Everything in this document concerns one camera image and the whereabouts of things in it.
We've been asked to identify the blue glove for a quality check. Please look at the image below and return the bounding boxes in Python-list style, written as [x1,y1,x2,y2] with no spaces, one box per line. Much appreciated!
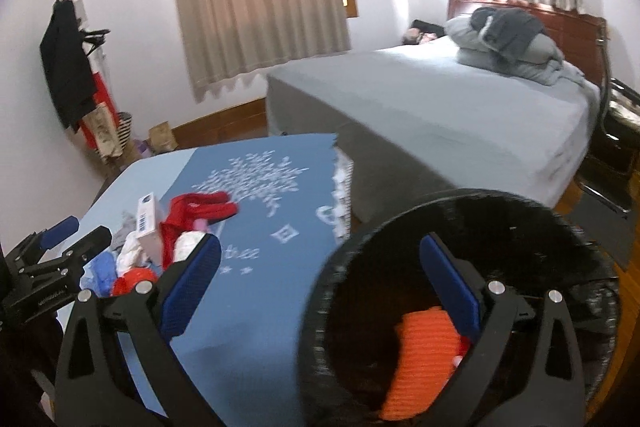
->
[79,251,117,298]

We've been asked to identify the white tissue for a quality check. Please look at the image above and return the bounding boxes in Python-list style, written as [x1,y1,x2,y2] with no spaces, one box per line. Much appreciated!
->
[115,232,149,277]

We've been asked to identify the white blue small box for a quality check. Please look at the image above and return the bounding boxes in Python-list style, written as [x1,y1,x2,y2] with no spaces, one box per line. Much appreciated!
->
[136,193,164,265]

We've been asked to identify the orange foam net sleeve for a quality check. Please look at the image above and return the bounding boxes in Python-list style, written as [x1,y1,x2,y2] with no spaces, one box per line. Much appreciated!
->
[380,307,471,421]

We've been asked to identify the red knitted glove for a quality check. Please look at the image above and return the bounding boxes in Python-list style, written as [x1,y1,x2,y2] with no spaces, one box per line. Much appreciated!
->
[160,191,239,269]

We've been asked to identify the black trash bin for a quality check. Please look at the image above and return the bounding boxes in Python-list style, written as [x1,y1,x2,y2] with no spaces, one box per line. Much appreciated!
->
[297,190,620,426]

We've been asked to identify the beige hanging bag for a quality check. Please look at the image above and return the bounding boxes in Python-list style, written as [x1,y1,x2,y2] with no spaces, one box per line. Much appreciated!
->
[81,103,122,160]

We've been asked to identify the blue tree print tablecloth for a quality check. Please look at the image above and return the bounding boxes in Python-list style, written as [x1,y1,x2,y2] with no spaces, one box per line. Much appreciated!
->
[79,133,337,426]

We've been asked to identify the striped basket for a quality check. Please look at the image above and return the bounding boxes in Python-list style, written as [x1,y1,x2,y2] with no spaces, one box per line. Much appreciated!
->
[117,112,132,150]

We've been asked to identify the brown paper bag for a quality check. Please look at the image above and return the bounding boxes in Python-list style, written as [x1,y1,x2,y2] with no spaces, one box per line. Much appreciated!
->
[149,121,178,154]

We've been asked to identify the red hanging bag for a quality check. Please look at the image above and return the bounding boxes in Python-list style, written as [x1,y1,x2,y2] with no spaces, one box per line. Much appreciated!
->
[80,72,122,158]

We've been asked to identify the dark floor mat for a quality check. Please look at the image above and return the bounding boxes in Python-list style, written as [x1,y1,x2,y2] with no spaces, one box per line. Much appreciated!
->
[568,192,638,271]

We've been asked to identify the black hanging jacket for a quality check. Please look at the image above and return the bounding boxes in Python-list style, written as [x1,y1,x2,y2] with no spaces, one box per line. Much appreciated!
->
[39,0,96,132]

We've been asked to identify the black office chair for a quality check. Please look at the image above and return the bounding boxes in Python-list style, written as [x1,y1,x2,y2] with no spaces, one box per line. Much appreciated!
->
[572,31,640,216]

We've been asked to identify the bed with grey sheet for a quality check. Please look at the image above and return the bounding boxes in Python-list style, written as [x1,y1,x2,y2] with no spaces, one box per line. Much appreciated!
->
[266,38,599,222]

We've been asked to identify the red wooden headboard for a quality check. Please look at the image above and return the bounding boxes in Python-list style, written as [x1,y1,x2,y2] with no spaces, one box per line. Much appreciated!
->
[448,0,608,87]

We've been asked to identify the dark grey blanket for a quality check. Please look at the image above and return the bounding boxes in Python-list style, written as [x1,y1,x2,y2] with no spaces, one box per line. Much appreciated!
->
[470,6,547,63]

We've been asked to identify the dark bedside items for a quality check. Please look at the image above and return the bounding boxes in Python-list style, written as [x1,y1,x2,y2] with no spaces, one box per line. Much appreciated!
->
[401,20,446,46]

